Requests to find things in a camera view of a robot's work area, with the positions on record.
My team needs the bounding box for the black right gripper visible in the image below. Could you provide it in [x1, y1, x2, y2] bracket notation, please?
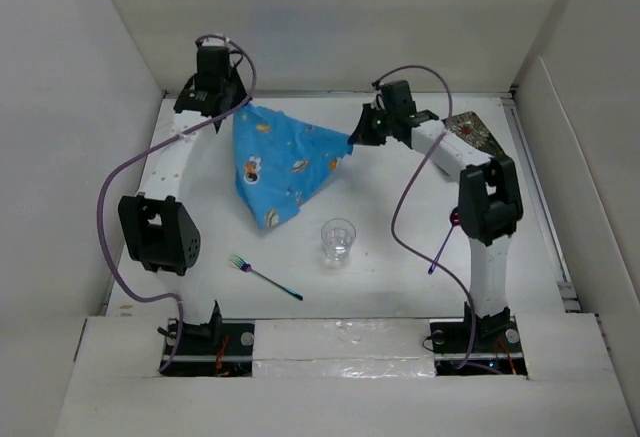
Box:
[348, 102, 396, 146]

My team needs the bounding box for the blue space print cloth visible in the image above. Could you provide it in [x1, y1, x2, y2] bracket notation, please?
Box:
[232, 104, 353, 230]

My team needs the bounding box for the black floral square plate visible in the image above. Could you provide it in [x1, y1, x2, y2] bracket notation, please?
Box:
[444, 111, 505, 157]

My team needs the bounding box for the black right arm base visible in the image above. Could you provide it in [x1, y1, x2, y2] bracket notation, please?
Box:
[422, 305, 528, 376]

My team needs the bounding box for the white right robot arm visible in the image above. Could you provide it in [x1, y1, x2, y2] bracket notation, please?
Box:
[348, 80, 523, 351]

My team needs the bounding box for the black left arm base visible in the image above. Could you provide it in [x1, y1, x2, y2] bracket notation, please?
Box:
[157, 302, 255, 378]

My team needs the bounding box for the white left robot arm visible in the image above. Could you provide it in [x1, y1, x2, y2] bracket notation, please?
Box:
[118, 37, 247, 354]

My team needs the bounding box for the clear plastic cup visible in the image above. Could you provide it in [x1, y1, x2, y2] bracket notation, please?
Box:
[320, 218, 357, 267]

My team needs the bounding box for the purple metal spoon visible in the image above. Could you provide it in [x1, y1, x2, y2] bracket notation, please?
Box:
[428, 208, 460, 275]

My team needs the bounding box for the iridescent metal fork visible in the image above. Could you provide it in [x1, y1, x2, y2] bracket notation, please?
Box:
[229, 255, 304, 301]

